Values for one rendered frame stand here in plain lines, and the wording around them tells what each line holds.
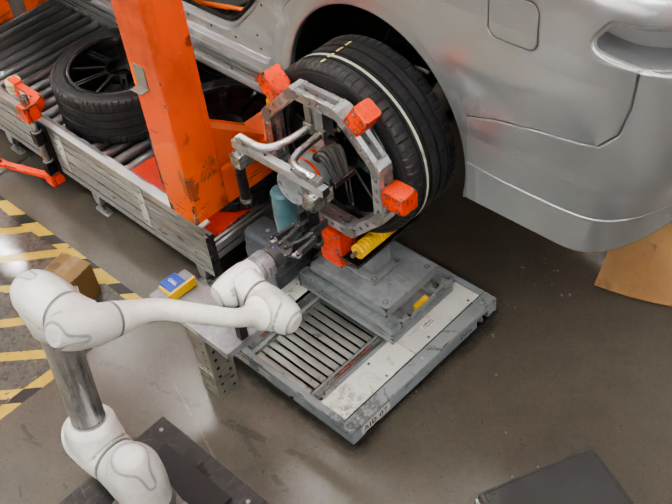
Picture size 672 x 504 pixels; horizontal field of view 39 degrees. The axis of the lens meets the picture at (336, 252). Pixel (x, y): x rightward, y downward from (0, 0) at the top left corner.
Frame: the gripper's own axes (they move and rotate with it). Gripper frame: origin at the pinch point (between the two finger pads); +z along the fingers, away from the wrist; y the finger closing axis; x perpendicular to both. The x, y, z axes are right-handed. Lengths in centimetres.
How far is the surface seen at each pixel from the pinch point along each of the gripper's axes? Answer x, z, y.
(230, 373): -74, -26, -30
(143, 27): 53, -6, -60
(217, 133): -1, 13, -62
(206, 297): -38, -24, -36
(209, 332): -38, -34, -23
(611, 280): -81, 108, 49
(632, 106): 50, 49, 76
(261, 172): -27, 27, -60
